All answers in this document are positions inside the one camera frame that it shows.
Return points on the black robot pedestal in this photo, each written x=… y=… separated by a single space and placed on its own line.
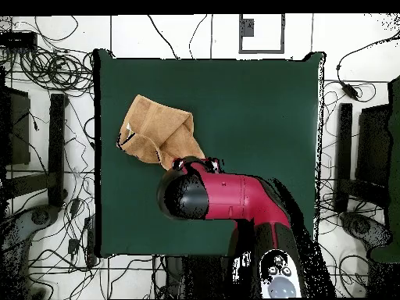
x=193 y=278

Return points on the black equipment box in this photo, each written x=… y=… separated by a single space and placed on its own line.
x=18 y=131
x=375 y=140

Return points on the small black plug adapter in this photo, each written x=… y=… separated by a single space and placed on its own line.
x=76 y=206
x=73 y=246

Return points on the dark green table cloth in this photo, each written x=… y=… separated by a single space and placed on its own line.
x=250 y=109

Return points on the black power adapter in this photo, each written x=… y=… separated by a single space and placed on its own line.
x=350 y=91

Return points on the grey rectangular floor frame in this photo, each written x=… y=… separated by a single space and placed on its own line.
x=247 y=28

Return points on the black power strip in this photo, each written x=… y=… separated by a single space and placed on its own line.
x=18 y=40
x=90 y=243

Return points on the black stand leg bar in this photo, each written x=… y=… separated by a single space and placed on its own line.
x=343 y=150
x=57 y=150

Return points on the black stand cross bar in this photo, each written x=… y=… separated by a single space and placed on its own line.
x=31 y=184
x=365 y=190

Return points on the tan terry towel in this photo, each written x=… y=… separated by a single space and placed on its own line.
x=150 y=125

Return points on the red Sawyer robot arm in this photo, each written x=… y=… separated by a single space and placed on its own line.
x=243 y=197

